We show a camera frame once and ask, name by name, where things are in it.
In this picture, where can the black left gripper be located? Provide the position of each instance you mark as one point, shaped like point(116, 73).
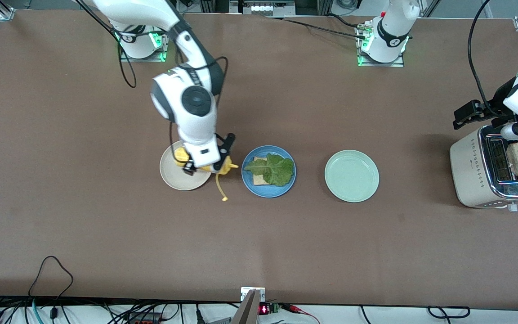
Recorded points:
point(495, 107)

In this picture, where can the yellow squeeze bottle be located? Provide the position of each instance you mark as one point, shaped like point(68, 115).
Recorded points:
point(228, 167)

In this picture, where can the green lettuce leaf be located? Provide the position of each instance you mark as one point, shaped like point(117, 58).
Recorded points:
point(281, 173)

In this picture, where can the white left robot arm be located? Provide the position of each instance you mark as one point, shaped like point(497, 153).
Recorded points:
point(394, 18)

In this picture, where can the beige round plate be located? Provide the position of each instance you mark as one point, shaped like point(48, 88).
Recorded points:
point(169, 175)

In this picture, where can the blue round plate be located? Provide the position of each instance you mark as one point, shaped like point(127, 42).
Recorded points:
point(268, 193)

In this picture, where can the light green round plate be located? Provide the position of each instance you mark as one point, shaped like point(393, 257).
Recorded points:
point(351, 176)

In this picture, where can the beige chrome toaster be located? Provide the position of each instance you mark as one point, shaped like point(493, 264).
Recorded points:
point(470, 171)

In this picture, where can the circuit board with red display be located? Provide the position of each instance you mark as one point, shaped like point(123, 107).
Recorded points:
point(264, 309)

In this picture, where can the metal rack with lights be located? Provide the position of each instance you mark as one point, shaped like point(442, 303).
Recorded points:
point(261, 8)

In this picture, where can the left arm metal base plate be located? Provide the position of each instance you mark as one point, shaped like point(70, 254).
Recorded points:
point(376, 64)

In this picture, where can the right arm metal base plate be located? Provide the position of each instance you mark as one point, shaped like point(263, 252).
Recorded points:
point(166, 49)

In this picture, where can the metal camera pole bracket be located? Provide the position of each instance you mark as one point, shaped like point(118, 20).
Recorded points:
point(252, 310)

